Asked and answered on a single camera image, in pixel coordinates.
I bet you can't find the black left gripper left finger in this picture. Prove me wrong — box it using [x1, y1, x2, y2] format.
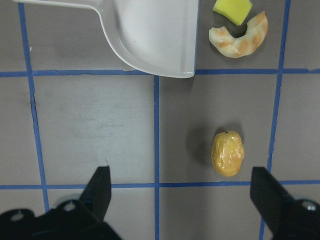
[79, 166, 112, 222]

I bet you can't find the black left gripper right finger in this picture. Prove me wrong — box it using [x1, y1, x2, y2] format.
[250, 167, 310, 240]

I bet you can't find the toy yellow potato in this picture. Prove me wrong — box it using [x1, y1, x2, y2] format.
[210, 131, 245, 177]

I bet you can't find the white plastic dustpan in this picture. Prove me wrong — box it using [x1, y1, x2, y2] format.
[26, 0, 199, 79]

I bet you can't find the toy croissant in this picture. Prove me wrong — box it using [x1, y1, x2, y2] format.
[208, 11, 269, 59]

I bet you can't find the yellow sponge piece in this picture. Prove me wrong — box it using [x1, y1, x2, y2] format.
[212, 0, 253, 26]

